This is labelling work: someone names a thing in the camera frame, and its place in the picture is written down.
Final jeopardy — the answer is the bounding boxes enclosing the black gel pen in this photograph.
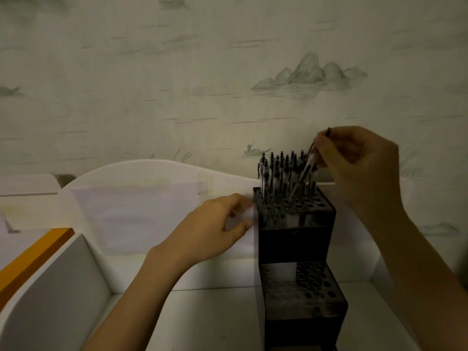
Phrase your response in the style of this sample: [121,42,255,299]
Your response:
[288,127,332,203]

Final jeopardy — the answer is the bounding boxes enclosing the white curved-back shelf unit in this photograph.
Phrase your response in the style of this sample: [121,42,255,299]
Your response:
[0,158,416,351]

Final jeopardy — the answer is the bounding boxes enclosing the person's left hand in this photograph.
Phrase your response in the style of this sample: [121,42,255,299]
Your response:
[146,193,254,281]

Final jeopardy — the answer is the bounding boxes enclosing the person's right forearm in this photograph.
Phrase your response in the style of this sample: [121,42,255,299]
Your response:
[365,212,468,351]

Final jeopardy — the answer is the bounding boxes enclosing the black tiered pen holder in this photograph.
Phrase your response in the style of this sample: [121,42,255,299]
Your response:
[252,186,349,351]

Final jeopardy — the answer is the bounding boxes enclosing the row of black pens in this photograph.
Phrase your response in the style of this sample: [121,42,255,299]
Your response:
[257,150,319,216]

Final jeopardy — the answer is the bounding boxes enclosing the person's right hand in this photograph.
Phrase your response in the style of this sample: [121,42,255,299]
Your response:
[312,126,409,231]

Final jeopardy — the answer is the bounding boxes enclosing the person's left forearm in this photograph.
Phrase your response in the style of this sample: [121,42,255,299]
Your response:
[82,250,180,351]

